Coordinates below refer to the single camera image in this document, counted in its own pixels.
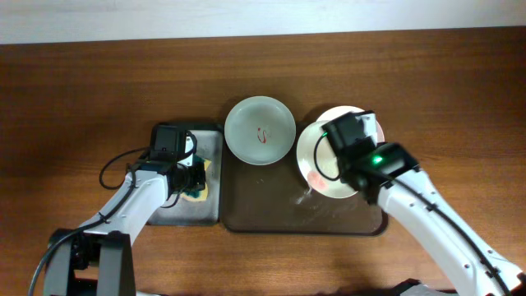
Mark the green yellow sponge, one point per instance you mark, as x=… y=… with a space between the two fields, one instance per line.
x=202 y=195

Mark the small grey soapy tray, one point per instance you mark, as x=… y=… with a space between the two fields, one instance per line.
x=201 y=209

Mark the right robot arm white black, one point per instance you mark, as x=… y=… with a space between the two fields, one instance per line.
x=390 y=177

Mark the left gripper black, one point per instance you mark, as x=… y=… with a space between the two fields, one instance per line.
x=198 y=176

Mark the dark object at bottom edge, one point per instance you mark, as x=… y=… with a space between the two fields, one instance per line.
x=413 y=287

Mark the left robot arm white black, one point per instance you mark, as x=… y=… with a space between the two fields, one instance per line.
x=96 y=257

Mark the pale green plate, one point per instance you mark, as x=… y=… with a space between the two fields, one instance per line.
x=260 y=130

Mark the large brown tray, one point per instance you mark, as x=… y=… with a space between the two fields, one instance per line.
x=295 y=195

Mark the pink plate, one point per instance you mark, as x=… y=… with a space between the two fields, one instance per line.
x=341 y=110

